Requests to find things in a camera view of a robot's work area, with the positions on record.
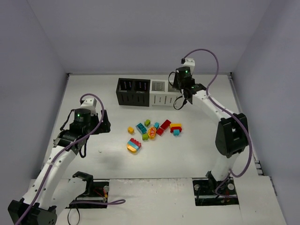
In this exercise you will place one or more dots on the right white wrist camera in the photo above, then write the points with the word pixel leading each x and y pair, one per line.
pixel 188 62

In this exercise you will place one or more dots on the orange flower lego piece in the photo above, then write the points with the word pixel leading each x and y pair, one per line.
pixel 152 132

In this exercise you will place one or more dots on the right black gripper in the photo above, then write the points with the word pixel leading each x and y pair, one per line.
pixel 176 81

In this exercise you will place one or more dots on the small red lego brick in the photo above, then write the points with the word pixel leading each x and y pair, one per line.
pixel 159 131

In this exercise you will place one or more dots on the small teal lego cube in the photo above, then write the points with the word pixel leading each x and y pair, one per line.
pixel 156 125

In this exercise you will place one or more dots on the cyan small lego brick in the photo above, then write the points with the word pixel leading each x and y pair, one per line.
pixel 176 132

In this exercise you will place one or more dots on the black double bin container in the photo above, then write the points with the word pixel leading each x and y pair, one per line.
pixel 133 92

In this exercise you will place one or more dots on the lime small lego brick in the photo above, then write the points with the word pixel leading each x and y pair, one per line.
pixel 145 137

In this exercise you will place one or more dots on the large red lego brick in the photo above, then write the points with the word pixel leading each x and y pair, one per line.
pixel 165 125

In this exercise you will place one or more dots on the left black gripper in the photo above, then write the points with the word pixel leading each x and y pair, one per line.
pixel 103 122

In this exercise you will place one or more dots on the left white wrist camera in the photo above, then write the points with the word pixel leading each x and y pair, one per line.
pixel 90 104

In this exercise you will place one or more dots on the teal lego brick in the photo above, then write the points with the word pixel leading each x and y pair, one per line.
pixel 141 128

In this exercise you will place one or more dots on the small orange lego cube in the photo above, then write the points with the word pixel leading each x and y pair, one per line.
pixel 130 130

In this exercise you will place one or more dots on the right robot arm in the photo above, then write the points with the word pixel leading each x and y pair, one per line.
pixel 232 135

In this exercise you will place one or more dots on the small green lego cube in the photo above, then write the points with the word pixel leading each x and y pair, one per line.
pixel 147 122

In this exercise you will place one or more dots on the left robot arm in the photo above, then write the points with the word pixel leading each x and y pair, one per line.
pixel 43 202

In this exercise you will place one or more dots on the white double bin container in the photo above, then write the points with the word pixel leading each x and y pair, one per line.
pixel 162 93

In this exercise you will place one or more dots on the yellow red arch lego stack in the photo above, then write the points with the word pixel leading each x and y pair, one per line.
pixel 175 126

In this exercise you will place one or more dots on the red blue orange lego stack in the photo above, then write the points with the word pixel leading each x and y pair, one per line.
pixel 133 146

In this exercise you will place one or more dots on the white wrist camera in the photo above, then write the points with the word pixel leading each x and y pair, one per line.
pixel 188 62
pixel 90 104

